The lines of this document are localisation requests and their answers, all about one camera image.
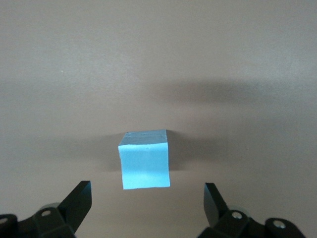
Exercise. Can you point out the light blue foam block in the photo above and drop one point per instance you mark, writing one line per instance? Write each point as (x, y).
(144, 166)

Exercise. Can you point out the brown table cover sheet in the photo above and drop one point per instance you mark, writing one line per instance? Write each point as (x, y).
(158, 62)

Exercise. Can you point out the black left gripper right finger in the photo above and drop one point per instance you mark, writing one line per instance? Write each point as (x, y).
(218, 215)

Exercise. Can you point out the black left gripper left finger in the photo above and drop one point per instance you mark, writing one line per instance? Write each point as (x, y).
(69, 213)

